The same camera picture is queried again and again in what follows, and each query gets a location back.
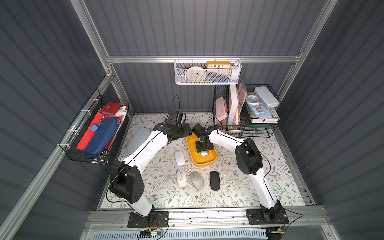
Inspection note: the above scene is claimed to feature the yellow storage box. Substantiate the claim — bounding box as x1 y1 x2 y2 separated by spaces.
186 134 218 168

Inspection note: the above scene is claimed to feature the black mouse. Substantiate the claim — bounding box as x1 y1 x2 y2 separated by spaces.
210 171 221 191

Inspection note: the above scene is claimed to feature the grey mouse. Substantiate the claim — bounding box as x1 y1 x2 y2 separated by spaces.
189 171 205 191

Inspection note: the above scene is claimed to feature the small white mouse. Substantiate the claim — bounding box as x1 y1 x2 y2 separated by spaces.
176 170 188 188

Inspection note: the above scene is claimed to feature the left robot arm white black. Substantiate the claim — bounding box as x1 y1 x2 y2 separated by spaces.
109 110 192 218

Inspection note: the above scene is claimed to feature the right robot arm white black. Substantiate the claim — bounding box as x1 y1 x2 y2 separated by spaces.
192 124 284 223

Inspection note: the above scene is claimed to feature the white upright box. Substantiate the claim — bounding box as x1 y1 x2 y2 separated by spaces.
228 85 239 125

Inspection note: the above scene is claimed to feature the pink pencil case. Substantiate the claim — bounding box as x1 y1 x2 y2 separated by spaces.
215 97 228 121

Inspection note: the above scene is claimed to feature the light blue pencil case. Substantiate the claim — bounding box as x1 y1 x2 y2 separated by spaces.
126 127 151 153

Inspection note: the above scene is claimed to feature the white tape roll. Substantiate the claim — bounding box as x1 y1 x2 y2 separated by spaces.
186 67 206 82

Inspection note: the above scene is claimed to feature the white mesh hanging basket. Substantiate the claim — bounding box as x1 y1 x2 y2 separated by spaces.
174 57 242 85

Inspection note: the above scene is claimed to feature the pink upright folder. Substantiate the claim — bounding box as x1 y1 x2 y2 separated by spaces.
237 79 247 114

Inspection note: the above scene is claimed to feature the blue packaged tape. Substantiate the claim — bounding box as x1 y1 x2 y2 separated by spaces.
246 94 272 118

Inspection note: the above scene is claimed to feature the yellow clock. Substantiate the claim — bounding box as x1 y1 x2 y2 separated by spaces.
207 61 232 70

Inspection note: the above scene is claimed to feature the red folder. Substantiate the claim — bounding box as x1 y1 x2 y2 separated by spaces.
76 102 123 151

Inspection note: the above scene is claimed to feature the blue pouch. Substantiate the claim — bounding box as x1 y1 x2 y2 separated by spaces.
84 117 120 159

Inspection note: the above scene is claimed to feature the white case on organizer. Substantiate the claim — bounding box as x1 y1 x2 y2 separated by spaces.
254 86 280 108

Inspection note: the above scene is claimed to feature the black wire desk organizer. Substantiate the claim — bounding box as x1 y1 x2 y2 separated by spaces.
212 84 280 139

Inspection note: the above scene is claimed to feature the aluminium front rail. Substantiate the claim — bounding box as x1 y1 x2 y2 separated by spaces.
85 206 331 231

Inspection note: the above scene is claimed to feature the black wire wall basket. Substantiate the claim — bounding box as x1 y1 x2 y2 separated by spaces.
59 90 129 165

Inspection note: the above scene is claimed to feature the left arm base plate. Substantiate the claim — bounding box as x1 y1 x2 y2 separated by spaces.
127 211 169 229

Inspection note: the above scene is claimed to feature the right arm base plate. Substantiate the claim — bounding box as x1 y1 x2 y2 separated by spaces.
246 209 290 226

